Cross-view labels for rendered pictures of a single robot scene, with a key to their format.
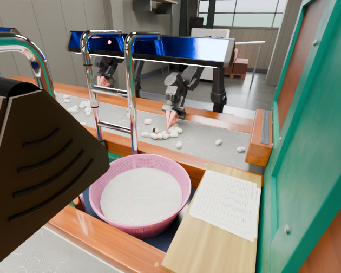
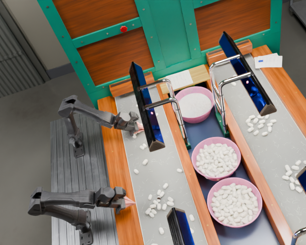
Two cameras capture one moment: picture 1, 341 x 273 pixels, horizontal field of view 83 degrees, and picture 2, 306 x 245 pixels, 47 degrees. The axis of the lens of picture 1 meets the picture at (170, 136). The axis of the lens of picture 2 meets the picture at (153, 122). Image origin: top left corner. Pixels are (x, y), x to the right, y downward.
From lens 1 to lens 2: 2.21 m
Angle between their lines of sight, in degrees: 80
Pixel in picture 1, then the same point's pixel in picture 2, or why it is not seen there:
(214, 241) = (195, 74)
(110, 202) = (206, 109)
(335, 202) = (197, 36)
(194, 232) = (197, 78)
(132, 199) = (199, 104)
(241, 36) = not seen: outside the picture
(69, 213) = not seen: hidden behind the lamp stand
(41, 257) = (233, 101)
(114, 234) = not seen: hidden behind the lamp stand
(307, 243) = (199, 43)
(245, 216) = (181, 74)
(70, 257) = (227, 97)
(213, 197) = (181, 82)
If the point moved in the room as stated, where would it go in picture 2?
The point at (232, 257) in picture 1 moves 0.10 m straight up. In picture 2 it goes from (195, 70) to (194, 59)
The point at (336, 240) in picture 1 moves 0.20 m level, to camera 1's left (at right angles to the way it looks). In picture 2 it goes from (200, 37) to (222, 50)
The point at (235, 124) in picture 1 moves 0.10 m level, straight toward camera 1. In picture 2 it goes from (112, 108) to (127, 103)
